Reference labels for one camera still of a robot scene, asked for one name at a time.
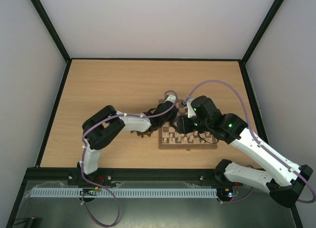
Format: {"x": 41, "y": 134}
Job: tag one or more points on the light blue cable duct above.
{"x": 123, "y": 193}

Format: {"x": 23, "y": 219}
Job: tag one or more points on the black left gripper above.
{"x": 174, "y": 114}

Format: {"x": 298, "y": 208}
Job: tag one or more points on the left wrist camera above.
{"x": 171, "y": 99}

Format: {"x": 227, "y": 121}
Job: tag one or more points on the pile of dark chess pieces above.
{"x": 142, "y": 134}

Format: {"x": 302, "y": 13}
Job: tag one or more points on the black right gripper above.
{"x": 182, "y": 124}

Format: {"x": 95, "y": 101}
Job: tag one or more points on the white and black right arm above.
{"x": 281, "y": 178}

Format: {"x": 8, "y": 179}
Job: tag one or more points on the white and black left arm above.
{"x": 101, "y": 129}

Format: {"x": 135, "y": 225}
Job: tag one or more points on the wooden chessboard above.
{"x": 201, "y": 141}

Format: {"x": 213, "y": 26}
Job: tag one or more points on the black enclosure frame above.
{"x": 149, "y": 175}

